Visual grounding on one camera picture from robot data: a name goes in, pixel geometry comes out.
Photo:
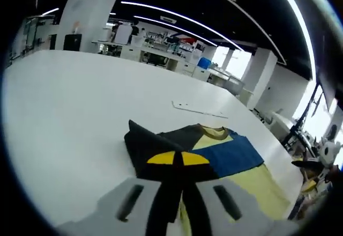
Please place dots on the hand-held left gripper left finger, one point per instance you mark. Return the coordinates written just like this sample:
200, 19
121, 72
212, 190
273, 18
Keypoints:
158, 198

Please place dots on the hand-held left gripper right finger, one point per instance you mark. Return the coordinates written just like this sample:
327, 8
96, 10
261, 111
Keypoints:
214, 201

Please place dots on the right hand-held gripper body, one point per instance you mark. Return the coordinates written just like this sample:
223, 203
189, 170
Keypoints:
332, 153

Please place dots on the yellow grey blue garment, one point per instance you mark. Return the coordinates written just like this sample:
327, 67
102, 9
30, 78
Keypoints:
235, 158

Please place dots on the black metal stand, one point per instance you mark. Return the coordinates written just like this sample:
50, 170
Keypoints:
300, 123

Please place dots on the white rounded equipment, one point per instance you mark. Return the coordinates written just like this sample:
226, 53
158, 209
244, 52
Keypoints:
278, 124

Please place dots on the dark monitor panel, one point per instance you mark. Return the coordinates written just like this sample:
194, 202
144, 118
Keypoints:
331, 80

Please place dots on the white square pillar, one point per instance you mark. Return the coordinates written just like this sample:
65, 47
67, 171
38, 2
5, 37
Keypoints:
91, 10
262, 77

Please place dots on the ceiling light strip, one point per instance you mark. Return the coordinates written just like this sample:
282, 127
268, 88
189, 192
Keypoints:
301, 18
160, 11
150, 21

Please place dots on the blue bin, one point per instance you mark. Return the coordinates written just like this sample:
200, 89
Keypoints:
203, 62

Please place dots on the white lab workbench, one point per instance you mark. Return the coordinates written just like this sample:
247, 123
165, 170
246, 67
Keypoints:
150, 53

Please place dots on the black cabinet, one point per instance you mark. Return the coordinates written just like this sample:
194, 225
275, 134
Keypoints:
72, 42

